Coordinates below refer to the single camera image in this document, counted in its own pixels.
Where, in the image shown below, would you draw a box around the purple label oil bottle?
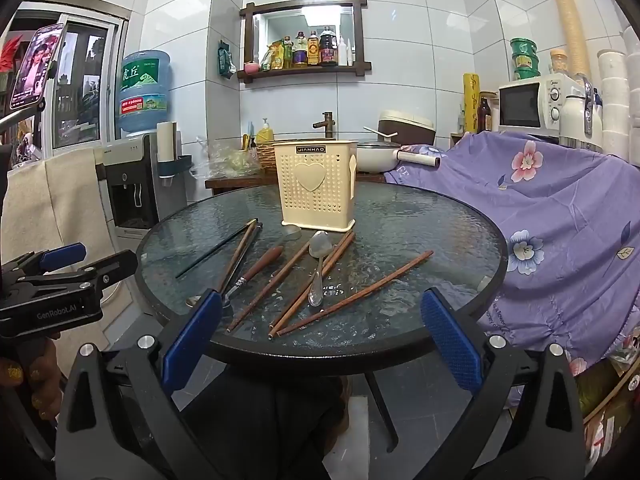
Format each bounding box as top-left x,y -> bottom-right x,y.
292,31 -> 309,69

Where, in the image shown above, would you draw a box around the water dispenser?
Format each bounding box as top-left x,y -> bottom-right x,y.
95,132 -> 189,239

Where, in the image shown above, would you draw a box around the black chopstick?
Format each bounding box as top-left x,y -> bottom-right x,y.
174,218 -> 259,280

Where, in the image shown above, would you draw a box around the wooden teardrop handle utensil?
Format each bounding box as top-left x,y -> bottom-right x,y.
221,245 -> 285,311

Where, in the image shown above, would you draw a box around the dark brown chopstick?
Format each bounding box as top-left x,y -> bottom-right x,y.
223,223 -> 264,301

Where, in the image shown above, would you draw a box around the tall stack of paper cups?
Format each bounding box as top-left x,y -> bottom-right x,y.
549,0 -> 594,87

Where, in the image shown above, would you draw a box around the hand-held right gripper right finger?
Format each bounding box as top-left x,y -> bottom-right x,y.
420,287 -> 586,480

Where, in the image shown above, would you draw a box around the wooden counter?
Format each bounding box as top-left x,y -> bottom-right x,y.
204,172 -> 387,197

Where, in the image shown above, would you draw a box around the white thermos jug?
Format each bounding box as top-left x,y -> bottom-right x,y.
559,93 -> 604,150

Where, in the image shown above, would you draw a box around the wicker basket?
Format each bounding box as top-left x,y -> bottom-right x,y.
254,140 -> 281,167

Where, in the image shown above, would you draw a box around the person's left hand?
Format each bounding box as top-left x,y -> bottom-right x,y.
0,329 -> 64,422

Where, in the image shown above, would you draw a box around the green hanging packet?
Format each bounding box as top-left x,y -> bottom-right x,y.
217,40 -> 237,80

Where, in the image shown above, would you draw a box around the window frame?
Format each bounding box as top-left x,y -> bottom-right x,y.
9,0 -> 132,152

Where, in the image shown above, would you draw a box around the cream perforated utensil holder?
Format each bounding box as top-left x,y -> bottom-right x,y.
272,138 -> 359,234

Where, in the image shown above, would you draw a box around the teal roll holder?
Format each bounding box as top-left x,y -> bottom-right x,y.
157,155 -> 194,179

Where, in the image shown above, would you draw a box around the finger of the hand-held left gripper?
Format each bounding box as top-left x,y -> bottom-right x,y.
39,242 -> 88,272
75,249 -> 139,293

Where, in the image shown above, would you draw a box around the stacks of white cups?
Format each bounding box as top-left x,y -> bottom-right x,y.
597,25 -> 640,167

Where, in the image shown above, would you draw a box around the beige towel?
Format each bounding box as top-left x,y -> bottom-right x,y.
0,147 -> 120,263

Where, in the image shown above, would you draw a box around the jar with yellow lid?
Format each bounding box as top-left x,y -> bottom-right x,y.
549,48 -> 571,76

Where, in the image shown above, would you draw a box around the white microwave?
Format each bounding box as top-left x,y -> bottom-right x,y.
497,73 -> 594,137

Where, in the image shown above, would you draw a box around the smartphone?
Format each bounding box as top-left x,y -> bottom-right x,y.
9,22 -> 66,111

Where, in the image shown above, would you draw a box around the white pot with handle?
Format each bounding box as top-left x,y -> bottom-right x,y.
355,139 -> 442,174

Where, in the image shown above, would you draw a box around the dark soy sauce bottle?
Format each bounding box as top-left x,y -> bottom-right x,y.
319,26 -> 339,67

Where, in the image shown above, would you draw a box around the brown white rice cooker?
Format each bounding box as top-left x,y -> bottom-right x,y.
377,111 -> 436,147

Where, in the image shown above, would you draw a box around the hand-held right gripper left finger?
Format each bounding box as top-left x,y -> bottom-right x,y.
57,287 -> 226,480

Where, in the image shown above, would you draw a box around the yellow roll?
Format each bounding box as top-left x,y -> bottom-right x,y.
462,72 -> 481,135

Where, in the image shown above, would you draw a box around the bronze faucet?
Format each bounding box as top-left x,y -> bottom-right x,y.
313,111 -> 337,140

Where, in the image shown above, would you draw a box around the brown glass bottle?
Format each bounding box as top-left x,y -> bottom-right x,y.
477,92 -> 494,134

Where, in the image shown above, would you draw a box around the clutter under cloth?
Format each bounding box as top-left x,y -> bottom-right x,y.
570,327 -> 640,463

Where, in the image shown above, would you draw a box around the purple floral cloth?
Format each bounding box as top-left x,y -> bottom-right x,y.
384,129 -> 640,377

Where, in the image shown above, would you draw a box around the yellow seasoning packet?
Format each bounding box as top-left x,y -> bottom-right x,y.
260,40 -> 286,71

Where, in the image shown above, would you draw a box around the blue water jug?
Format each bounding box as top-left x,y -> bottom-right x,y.
117,50 -> 174,137

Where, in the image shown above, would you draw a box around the wooden framed wall shelf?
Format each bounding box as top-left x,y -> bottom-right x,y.
237,0 -> 374,81

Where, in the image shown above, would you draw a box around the clear plastic bag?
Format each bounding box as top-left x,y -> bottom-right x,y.
202,136 -> 264,179

